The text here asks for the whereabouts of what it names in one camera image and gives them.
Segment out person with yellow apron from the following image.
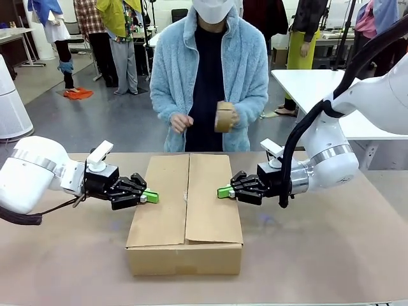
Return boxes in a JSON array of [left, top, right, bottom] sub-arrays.
[[274, 0, 330, 118]]

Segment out black left arm cable bundle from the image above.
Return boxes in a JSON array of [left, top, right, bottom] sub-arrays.
[[0, 193, 87, 226]]

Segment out person's left hand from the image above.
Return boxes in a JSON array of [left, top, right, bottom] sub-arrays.
[[228, 106, 241, 130]]

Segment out person in dark maroon garment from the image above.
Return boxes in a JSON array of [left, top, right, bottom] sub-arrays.
[[242, 0, 290, 57]]

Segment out black office chair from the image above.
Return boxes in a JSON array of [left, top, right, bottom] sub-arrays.
[[171, 8, 189, 23]]

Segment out white round pillar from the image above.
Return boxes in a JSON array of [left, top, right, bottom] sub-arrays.
[[30, 0, 57, 61]]

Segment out small brown carton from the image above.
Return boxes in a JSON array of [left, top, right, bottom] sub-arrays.
[[272, 47, 289, 67]]

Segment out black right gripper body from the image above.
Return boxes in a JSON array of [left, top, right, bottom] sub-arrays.
[[251, 163, 284, 198]]

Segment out person in blue fleece jacket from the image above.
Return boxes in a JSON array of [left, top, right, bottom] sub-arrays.
[[149, 0, 270, 153]]

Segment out person in yellow-green top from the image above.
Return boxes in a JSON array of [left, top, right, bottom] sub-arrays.
[[95, 0, 143, 96]]

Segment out large white table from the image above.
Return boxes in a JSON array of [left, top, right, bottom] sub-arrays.
[[270, 69, 408, 170]]

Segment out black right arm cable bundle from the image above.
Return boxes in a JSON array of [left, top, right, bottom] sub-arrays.
[[278, 20, 408, 210]]

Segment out orange cloth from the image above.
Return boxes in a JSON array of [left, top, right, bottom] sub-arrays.
[[62, 87, 94, 101]]

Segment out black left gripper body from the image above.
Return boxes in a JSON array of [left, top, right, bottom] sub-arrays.
[[85, 164, 135, 201]]

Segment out large cardboard shipping box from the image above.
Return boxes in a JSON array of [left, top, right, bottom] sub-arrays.
[[125, 154, 245, 277]]

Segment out person in pink and blue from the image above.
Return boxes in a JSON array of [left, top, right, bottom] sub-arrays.
[[353, 0, 401, 77]]

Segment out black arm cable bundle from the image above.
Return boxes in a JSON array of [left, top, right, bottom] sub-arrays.
[[0, 193, 87, 226], [278, 20, 408, 210]]

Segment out brown packing tape roll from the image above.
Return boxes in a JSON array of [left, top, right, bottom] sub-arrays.
[[214, 101, 238, 134]]

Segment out person's right forearm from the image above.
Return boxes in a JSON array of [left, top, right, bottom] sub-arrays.
[[149, 91, 180, 126]]

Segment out person's right hand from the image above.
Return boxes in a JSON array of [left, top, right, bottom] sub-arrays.
[[170, 113, 194, 134]]

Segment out black upright stand pole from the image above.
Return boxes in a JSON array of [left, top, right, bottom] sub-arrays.
[[140, 0, 152, 81]]

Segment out person's left forearm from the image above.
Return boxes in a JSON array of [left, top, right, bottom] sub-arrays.
[[235, 91, 270, 130]]

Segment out person in plaid shirt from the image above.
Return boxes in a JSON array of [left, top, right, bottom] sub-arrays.
[[73, 0, 111, 87]]

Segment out white height-adjustable desk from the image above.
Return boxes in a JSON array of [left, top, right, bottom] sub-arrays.
[[146, 31, 162, 48]]

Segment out white air purifier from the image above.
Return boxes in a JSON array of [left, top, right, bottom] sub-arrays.
[[0, 54, 34, 140]]

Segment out black slanted tripod pole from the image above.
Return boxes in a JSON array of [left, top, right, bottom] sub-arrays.
[[331, 0, 360, 71]]

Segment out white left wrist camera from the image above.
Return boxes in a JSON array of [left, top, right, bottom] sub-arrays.
[[86, 140, 115, 173]]

